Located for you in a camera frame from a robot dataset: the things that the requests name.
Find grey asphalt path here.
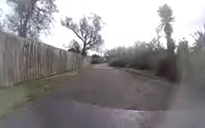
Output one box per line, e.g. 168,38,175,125
0,63,205,128

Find tall leafy tree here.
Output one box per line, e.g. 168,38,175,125
4,0,59,40

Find tall slender tree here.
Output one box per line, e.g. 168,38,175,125
156,3,178,59

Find grey wooden plank fence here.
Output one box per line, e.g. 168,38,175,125
0,28,91,91

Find grass verge strip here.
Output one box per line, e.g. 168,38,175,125
0,68,84,123

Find small distant tree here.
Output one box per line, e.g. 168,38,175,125
67,39,83,54

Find grass edge strip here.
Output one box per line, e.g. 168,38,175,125
114,65,164,81

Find row of bushes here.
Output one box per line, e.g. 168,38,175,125
104,24,205,84

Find large bare-branched tree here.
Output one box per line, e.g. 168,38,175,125
60,13,106,57

